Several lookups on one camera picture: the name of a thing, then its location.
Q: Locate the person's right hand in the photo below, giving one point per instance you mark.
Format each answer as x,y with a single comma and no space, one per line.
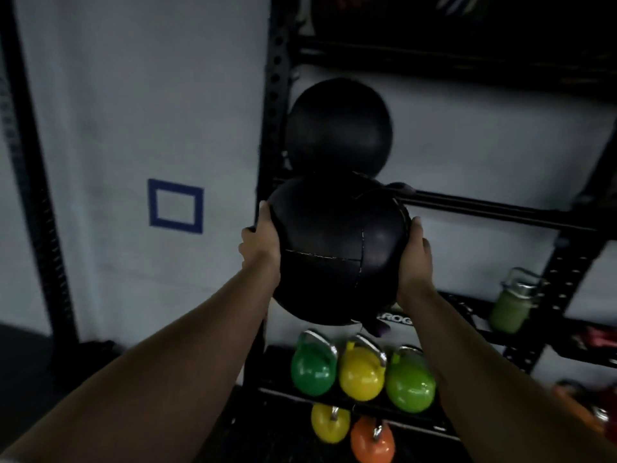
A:
417,270

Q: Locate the person's left hand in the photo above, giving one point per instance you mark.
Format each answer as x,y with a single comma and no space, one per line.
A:
262,250

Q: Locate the stitched panel black medicine ball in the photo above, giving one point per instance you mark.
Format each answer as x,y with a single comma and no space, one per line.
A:
337,255

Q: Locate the large plain black medicine ball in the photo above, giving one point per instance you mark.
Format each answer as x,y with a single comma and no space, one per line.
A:
337,125

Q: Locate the black steel storage rack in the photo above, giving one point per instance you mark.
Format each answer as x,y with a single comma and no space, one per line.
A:
277,91

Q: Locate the person's right forearm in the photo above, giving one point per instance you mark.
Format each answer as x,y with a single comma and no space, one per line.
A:
491,395

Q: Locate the person's left forearm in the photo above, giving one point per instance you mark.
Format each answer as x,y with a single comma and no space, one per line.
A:
159,380

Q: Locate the green shaker bottle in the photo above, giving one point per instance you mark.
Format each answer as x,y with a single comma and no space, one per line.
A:
511,308

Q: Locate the lime green kettlebell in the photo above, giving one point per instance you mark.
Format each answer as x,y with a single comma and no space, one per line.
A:
409,385

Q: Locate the large yellow kettlebell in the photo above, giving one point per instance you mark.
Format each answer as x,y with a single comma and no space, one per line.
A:
360,378

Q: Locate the small yellow kettlebell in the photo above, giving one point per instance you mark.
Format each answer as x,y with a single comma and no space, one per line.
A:
328,426

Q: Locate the small orange kettlebell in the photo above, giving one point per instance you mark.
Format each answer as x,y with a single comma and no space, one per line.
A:
368,446

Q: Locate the red fabric item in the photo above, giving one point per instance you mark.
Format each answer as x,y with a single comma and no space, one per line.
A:
597,338

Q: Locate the black metal rig frame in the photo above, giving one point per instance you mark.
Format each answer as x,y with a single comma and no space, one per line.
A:
33,197

